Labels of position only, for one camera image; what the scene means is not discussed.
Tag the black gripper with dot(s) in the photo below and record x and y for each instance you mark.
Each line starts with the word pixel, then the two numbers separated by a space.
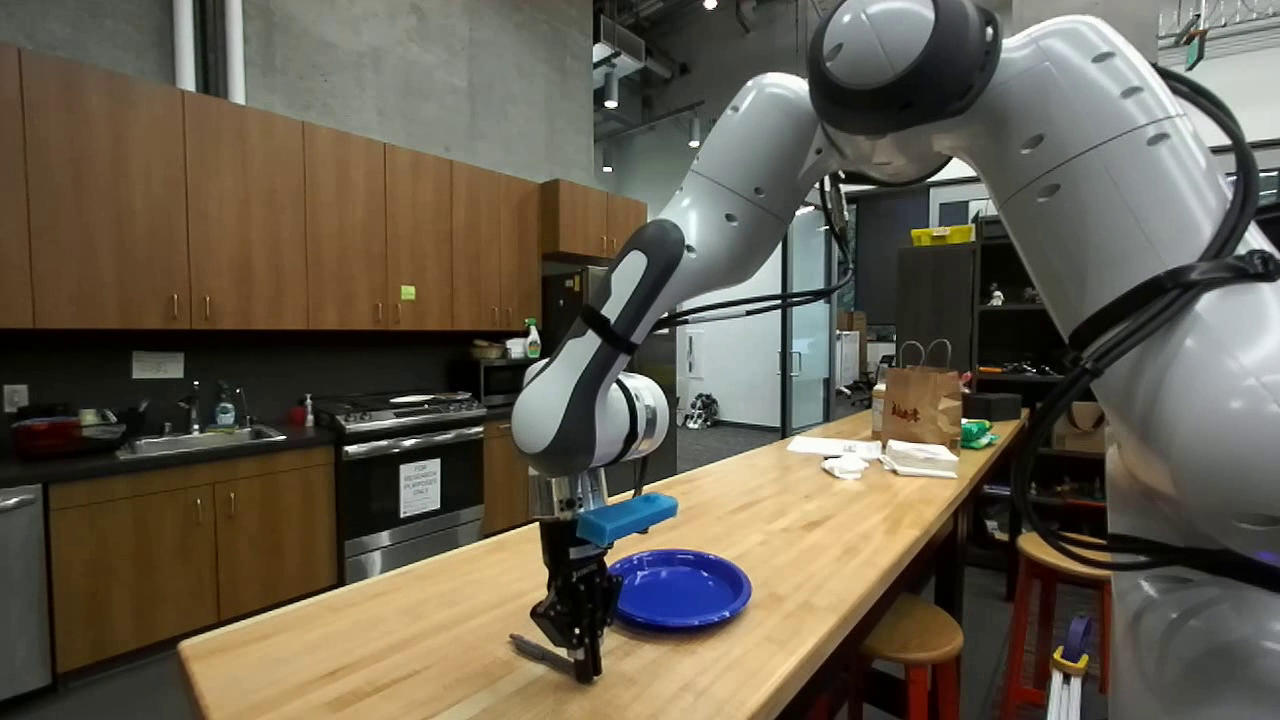
pixel 565 553

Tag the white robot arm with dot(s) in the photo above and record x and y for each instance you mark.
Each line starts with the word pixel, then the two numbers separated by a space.
pixel 1135 202

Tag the blue plastic plate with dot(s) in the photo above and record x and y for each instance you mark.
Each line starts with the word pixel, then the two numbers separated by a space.
pixel 684 592

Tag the narrow wooden base cabinet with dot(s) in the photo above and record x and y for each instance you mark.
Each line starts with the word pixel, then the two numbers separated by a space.
pixel 506 487

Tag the stainless steel oven range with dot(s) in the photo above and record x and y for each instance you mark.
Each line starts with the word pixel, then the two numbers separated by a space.
pixel 405 544

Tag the white paper notice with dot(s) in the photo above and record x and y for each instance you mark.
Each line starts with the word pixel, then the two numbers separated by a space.
pixel 418 491

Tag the black microwave oven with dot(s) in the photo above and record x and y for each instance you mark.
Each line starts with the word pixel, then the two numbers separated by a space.
pixel 506 382

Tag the white container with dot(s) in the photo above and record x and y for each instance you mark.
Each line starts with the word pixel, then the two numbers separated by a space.
pixel 522 347

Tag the tan bowl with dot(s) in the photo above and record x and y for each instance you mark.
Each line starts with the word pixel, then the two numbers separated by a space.
pixel 485 349

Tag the flat white paper sheet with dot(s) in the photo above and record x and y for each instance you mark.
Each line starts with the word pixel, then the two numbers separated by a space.
pixel 825 447

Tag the crumpled white napkin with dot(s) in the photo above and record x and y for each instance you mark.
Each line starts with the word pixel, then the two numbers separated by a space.
pixel 844 471

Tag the round wooden stool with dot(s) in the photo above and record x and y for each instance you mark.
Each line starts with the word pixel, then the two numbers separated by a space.
pixel 915 632

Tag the green cabinet sticker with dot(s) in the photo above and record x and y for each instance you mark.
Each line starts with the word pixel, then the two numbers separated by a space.
pixel 405 294

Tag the white napkin stack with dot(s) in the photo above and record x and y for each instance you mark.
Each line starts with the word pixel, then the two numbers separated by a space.
pixel 920 460

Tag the wide wooden base cabinet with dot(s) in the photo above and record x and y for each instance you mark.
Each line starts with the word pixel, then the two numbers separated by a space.
pixel 184 560

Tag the clear soap bottle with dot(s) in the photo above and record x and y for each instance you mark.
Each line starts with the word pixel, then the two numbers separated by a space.
pixel 226 410

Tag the brown paper bag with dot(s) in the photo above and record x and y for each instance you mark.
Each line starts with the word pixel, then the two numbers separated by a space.
pixel 920 400

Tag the kitchen sink with faucet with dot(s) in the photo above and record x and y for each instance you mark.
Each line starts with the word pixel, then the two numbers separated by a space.
pixel 201 440

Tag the small green object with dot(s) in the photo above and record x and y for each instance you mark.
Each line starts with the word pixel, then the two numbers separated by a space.
pixel 979 434

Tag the wooden stool with red legs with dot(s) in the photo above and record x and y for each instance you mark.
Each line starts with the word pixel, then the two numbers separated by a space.
pixel 1062 560

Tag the white blue yellow pole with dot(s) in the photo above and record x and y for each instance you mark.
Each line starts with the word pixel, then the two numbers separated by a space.
pixel 1067 682

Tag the dark shelving unit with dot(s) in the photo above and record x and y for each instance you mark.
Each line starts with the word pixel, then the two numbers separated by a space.
pixel 1002 323

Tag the yellow box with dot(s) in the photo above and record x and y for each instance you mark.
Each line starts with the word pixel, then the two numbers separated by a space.
pixel 946 238

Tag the dark red cooking pot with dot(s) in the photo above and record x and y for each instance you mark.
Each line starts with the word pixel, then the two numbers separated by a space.
pixel 60 438

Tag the stainless steel dishwasher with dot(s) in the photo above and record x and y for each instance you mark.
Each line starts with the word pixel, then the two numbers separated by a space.
pixel 24 602

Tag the small wooden wall cabinet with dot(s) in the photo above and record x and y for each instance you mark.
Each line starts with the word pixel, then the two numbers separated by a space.
pixel 585 221

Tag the white wall outlet plate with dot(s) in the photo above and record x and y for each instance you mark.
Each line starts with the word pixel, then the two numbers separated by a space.
pixel 157 364

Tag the long wooden wall cabinets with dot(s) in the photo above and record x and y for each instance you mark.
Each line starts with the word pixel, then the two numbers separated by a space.
pixel 242 214

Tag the white wall pipe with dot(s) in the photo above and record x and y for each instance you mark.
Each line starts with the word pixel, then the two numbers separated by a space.
pixel 234 46
pixel 180 41

